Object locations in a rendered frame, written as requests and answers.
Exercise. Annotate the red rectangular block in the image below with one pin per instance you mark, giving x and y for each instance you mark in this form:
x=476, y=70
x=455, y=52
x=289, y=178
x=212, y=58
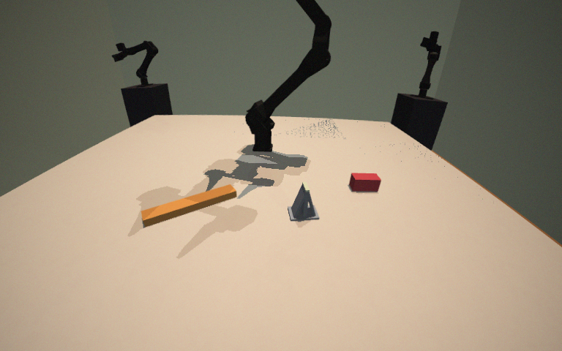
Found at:
x=360, y=182

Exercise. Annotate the orange bar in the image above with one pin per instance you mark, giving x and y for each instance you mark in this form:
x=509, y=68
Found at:
x=169, y=210

